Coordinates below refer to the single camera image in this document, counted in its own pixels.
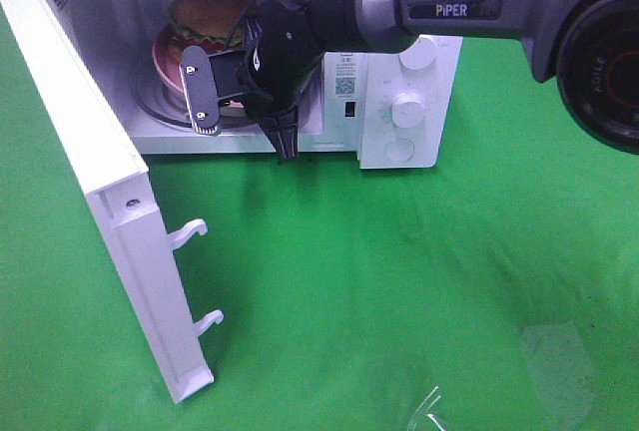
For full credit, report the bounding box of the pink round plate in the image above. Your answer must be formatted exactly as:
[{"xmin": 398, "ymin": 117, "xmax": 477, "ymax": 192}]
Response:
[{"xmin": 151, "ymin": 24, "xmax": 251, "ymax": 109}]

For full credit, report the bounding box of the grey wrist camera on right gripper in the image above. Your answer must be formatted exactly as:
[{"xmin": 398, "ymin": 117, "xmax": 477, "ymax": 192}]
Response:
[{"xmin": 181, "ymin": 46, "xmax": 220, "ymax": 135}]

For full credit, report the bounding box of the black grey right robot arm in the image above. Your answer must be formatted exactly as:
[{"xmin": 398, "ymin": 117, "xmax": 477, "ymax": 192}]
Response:
[{"xmin": 210, "ymin": 0, "xmax": 638, "ymax": 160}]

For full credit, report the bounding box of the burger with lettuce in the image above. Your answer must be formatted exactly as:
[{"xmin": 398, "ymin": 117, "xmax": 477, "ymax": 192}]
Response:
[{"xmin": 168, "ymin": 0, "xmax": 250, "ymax": 62}]

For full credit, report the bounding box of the upper white microwave knob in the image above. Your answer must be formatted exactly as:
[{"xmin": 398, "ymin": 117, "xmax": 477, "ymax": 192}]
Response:
[{"xmin": 398, "ymin": 35, "xmax": 436, "ymax": 71}]

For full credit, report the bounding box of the round door release button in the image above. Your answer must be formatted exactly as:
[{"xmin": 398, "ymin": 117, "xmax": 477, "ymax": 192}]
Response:
[{"xmin": 384, "ymin": 138, "xmax": 415, "ymax": 163}]

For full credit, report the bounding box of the white microwave door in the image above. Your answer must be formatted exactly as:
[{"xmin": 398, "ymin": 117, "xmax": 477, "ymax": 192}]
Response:
[{"xmin": 1, "ymin": 0, "xmax": 224, "ymax": 403}]

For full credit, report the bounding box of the white warning label sticker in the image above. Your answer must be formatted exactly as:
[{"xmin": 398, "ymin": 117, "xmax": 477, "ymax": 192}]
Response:
[{"xmin": 333, "ymin": 53, "xmax": 357, "ymax": 99}]

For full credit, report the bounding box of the white microwave oven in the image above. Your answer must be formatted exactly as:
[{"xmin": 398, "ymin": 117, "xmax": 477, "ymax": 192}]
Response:
[{"xmin": 46, "ymin": 0, "xmax": 461, "ymax": 169}]

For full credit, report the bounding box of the white microwave knob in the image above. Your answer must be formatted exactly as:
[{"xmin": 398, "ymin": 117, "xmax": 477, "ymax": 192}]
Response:
[
  {"xmin": 398, "ymin": 35, "xmax": 436, "ymax": 71},
  {"xmin": 390, "ymin": 92, "xmax": 426, "ymax": 129}
]

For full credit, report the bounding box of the clear tape patch on table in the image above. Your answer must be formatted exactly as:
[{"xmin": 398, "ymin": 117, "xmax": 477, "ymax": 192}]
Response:
[{"xmin": 405, "ymin": 385, "xmax": 447, "ymax": 431}]

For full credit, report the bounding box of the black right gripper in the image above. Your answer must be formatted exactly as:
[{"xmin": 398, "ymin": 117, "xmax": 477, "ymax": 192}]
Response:
[{"xmin": 210, "ymin": 0, "xmax": 323, "ymax": 161}]

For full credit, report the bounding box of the lower white microwave knob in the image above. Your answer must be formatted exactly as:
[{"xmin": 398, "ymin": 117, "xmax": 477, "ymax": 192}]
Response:
[{"xmin": 390, "ymin": 92, "xmax": 426, "ymax": 129}]

